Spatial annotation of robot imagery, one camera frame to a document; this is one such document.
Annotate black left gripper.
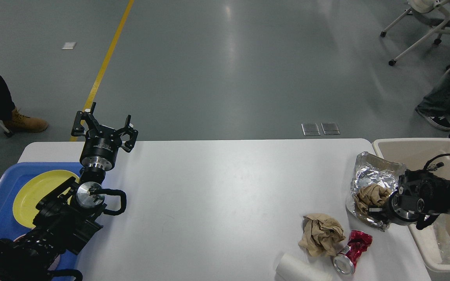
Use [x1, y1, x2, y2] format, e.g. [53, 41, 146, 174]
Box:
[71, 103, 139, 171]

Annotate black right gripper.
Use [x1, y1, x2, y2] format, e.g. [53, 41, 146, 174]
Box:
[368, 191, 419, 226]

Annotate foil sheet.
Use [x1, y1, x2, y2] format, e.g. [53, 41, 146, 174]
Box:
[345, 151, 407, 232]

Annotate aluminium foil tray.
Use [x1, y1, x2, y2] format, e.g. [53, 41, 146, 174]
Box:
[433, 224, 450, 265]

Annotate yellow plate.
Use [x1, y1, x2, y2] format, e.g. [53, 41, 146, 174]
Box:
[12, 169, 80, 229]

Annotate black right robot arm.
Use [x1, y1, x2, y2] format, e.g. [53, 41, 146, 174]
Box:
[368, 153, 450, 231]

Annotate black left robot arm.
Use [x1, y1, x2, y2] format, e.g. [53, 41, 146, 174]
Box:
[0, 103, 139, 281]

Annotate red wrapper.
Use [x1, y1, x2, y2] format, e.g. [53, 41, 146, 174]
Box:
[345, 229, 373, 263]

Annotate metal can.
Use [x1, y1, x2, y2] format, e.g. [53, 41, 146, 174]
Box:
[332, 254, 355, 276]

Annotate beige plastic bin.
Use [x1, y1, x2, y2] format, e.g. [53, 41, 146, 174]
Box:
[373, 138, 450, 280]

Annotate metal floor socket plates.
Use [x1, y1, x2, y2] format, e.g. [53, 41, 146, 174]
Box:
[301, 122, 341, 136]

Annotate white floor marker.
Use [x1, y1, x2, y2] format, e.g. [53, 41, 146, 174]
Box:
[61, 42, 77, 50]

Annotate white paper cup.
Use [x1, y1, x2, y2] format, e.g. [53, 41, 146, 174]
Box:
[275, 254, 333, 281]

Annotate blue plastic tray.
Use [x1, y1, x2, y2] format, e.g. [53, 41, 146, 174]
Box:
[0, 162, 83, 281]

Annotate office chair base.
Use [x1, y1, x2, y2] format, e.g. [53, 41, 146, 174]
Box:
[380, 0, 450, 66]

